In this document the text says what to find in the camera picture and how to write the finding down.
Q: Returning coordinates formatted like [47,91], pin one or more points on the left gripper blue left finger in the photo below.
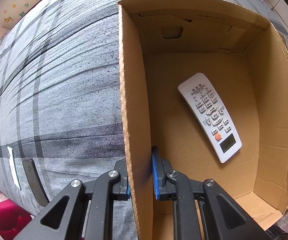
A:
[82,210]

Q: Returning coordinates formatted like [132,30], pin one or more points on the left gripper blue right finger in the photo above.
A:
[201,209]

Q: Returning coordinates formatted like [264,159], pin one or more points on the white remote control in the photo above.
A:
[210,111]

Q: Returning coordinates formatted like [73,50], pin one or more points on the black smartphone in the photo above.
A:
[35,182]

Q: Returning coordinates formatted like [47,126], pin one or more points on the red mattress sheet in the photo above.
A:
[12,219]

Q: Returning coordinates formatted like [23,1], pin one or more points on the white smartphone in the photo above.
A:
[13,167]

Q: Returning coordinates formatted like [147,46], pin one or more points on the grey plaid bed cover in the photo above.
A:
[84,83]

